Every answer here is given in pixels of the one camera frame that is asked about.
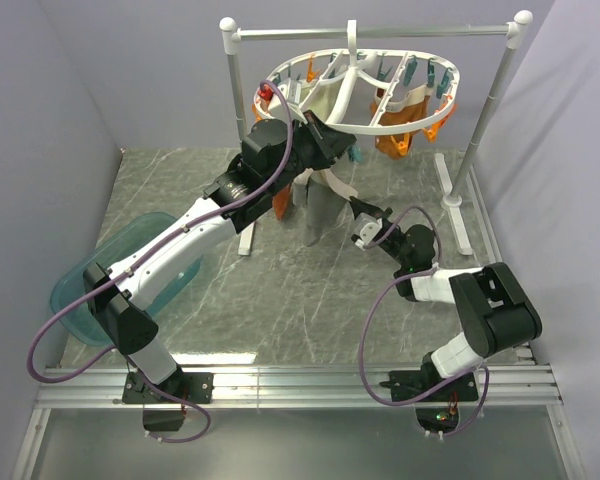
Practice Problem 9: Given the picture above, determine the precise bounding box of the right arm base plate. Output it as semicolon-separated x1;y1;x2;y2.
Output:
379;369;479;403

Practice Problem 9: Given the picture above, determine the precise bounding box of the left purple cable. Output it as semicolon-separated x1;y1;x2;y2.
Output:
26;82;295;444

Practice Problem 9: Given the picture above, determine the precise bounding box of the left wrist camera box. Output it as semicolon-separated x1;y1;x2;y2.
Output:
253;79;309;120

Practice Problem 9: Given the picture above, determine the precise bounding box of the orange clip front right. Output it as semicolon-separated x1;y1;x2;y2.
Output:
422;114;452;143

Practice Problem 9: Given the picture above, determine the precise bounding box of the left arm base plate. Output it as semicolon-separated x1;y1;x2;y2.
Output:
122;372;214;404

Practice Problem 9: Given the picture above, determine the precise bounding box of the grey underwear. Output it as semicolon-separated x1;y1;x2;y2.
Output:
291;169;358;247

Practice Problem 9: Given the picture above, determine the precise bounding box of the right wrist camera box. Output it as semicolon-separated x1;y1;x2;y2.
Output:
352;213;383;250

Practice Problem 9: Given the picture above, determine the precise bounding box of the white metal drying rack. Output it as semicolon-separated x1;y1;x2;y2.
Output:
219;10;533;256

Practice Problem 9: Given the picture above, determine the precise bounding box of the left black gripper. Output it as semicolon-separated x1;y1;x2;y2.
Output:
267;109;355;195

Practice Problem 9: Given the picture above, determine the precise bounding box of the teal plastic basin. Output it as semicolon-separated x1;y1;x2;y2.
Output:
49;211;204;347

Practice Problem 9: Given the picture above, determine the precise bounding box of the orange underwear on right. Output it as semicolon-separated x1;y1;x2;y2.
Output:
375;84;432;160

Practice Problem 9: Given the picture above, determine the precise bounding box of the orange underwear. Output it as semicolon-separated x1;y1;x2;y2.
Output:
272;185;291;221
375;84;432;160

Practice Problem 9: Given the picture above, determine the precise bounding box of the cream underwear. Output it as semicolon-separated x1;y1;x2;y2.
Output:
300;80;342;123

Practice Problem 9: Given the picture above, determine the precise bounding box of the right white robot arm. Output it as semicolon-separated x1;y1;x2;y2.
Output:
349;197;543;405

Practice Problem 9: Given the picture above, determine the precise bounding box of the white oval clip hanger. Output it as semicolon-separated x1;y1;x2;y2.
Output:
264;20;460;137

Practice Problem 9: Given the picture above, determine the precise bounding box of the orange underwear on left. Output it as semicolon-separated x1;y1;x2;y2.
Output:
272;185;291;221

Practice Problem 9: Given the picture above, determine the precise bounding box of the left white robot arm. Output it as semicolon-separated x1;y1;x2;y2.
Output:
83;111;356;402

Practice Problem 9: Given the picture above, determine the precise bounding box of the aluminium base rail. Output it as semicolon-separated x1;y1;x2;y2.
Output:
13;362;586;479

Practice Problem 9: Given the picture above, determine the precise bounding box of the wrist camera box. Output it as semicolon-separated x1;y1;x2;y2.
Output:
352;213;383;250
253;79;309;120

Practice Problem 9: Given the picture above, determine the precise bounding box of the teal clip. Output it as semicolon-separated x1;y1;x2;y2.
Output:
347;144;363;164

